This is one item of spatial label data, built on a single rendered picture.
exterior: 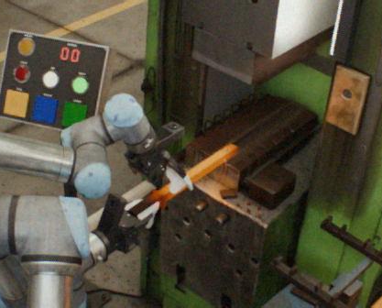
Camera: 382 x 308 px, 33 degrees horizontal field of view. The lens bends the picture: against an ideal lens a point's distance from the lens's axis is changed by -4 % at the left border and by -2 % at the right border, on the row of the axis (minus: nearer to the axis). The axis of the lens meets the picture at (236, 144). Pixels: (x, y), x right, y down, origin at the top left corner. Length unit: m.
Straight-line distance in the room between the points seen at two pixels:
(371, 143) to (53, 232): 0.89
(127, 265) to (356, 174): 1.41
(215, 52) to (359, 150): 0.46
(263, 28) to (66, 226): 0.71
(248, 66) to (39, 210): 0.71
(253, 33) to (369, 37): 0.29
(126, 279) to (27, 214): 1.68
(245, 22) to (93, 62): 0.56
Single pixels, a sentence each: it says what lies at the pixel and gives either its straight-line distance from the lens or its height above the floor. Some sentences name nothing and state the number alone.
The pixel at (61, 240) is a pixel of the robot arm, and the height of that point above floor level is 1.27.
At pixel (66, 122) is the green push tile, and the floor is 0.99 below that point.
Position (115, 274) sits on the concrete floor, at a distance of 2.93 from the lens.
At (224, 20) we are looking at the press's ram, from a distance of 1.71.
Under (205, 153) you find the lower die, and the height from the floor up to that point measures 0.99.
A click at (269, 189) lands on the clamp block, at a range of 1.86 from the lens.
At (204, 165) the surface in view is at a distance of 1.86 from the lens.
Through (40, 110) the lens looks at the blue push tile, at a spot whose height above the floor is 1.01.
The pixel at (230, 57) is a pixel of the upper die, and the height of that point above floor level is 1.32.
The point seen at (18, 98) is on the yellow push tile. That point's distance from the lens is 2.13.
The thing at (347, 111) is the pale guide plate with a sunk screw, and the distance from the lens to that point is 1.74.
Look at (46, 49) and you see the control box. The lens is 2.10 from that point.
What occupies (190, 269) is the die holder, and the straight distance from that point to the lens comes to 2.17.
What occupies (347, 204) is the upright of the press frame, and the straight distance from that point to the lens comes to 1.91.
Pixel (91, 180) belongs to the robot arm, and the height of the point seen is 1.28.
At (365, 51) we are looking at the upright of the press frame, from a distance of 1.68.
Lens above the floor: 2.13
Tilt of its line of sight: 35 degrees down
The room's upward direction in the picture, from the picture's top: 7 degrees clockwise
